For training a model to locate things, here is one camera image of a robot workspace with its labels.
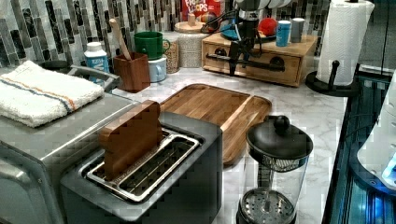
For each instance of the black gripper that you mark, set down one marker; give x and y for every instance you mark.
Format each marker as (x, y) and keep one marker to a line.
(247, 34)

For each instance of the black drawer handle bar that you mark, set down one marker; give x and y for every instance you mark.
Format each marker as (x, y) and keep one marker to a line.
(276, 64)

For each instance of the wooden drawer box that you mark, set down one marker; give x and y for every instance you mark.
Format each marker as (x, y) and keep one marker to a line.
(298, 59)

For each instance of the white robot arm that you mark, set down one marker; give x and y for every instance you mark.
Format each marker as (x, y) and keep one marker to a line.
(250, 10)

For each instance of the blue plate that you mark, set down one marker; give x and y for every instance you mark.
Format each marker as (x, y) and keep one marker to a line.
(228, 31)

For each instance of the red apple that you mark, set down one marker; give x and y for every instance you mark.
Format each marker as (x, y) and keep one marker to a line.
(267, 27)

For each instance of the blue shaker bottle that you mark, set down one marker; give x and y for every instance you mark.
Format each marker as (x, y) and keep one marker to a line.
(282, 33)

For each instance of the froot loops cereal box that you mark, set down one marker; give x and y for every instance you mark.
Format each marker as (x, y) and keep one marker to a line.
(203, 10)

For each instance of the jar with wooden lid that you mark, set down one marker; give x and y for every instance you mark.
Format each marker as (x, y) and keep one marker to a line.
(190, 42)

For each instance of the wooden serving tray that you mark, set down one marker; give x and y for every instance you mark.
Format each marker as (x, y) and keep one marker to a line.
(235, 112)

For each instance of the grey shaker bottle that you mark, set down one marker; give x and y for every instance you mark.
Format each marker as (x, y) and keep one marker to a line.
(297, 26)

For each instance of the glass jar with clear lid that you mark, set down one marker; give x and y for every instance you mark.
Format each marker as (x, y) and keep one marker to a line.
(172, 56)

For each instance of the black paper towel holder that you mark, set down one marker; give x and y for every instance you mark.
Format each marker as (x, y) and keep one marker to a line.
(329, 88)

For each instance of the light blue mug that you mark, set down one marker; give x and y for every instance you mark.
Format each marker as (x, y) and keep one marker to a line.
(157, 69)

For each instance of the green mug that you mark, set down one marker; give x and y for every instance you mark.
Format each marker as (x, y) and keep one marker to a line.
(153, 44)

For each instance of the glass french press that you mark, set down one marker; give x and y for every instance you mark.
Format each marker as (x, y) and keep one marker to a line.
(274, 169)

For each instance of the wooden utensil holder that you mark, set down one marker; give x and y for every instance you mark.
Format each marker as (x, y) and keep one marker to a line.
(134, 73)

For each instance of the paper towel roll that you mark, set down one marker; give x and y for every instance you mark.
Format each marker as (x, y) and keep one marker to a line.
(342, 39)

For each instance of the wooden spoon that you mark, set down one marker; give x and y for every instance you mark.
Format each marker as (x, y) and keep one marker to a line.
(117, 33)

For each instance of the wooden toast slice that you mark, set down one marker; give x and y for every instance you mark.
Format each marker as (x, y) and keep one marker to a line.
(130, 137)

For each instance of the white blue bottle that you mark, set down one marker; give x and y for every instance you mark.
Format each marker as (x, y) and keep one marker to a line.
(96, 57)

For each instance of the black two-slot toaster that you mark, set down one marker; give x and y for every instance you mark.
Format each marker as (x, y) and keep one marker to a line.
(178, 183)

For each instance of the white striped towel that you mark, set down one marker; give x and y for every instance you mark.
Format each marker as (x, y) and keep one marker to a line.
(35, 96)

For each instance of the stainless steel toaster oven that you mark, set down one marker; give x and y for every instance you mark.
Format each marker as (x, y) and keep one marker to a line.
(34, 160)

